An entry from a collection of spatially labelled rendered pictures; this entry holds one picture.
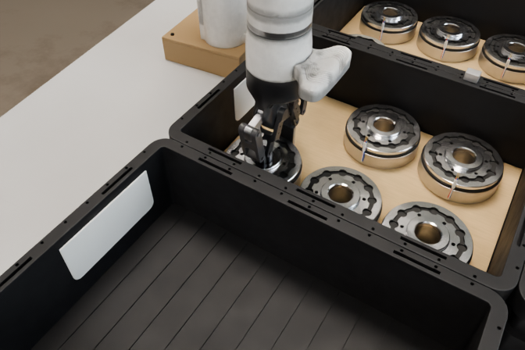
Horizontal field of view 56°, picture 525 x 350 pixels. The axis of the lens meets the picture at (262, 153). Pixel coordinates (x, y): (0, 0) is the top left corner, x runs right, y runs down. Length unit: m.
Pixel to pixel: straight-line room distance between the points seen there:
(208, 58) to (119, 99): 0.20
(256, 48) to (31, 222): 0.49
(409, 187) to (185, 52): 0.59
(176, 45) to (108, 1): 1.87
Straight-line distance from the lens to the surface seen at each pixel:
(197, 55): 1.07
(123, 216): 0.58
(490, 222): 0.68
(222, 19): 1.01
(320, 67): 0.54
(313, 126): 0.75
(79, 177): 0.90
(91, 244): 0.56
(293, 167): 0.64
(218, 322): 0.55
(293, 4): 0.51
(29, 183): 0.92
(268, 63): 0.54
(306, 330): 0.55
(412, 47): 0.95
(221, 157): 0.56
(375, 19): 0.95
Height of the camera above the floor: 1.33
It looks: 45 degrees down
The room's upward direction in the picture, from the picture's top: straight up
